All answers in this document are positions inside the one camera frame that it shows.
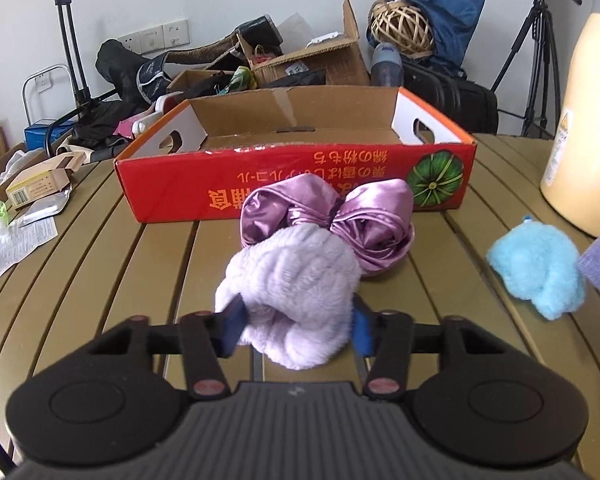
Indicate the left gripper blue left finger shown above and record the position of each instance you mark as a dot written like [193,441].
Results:
[232,321]

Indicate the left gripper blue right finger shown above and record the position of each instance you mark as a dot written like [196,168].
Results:
[363,337]

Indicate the purple satin cloth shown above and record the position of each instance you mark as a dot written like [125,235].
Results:
[375,219]

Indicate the khaki folding camping table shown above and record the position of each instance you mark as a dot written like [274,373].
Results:
[103,267]

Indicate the red cardboard tray box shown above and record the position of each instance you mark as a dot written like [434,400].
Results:
[202,159]

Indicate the light blue plush toy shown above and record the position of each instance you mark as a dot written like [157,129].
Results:
[538,263]

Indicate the silver foil pouch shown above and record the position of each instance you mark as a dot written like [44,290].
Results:
[47,207]

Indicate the yellow small carton box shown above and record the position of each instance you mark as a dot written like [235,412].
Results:
[44,179]

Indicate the white paper sheet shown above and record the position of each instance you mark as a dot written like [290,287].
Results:
[20,240]

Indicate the open brown cardboard box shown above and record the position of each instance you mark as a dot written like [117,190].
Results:
[340,58]

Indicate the black boot pile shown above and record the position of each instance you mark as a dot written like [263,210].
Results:
[139,81]

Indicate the cream thermos jug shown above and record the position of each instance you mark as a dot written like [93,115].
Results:
[571,181]

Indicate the woven rattan ball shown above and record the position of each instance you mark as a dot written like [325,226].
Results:
[402,24]

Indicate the blue fabric bag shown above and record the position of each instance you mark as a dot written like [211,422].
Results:
[454,23]

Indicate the black cart handle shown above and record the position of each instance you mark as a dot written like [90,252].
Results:
[81,92]

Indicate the blue box with metal frame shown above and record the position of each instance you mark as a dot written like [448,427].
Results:
[46,95]

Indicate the camera on tripod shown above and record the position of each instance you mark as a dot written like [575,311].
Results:
[545,72]

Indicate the wall power sockets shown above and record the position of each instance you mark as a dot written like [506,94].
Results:
[157,38]

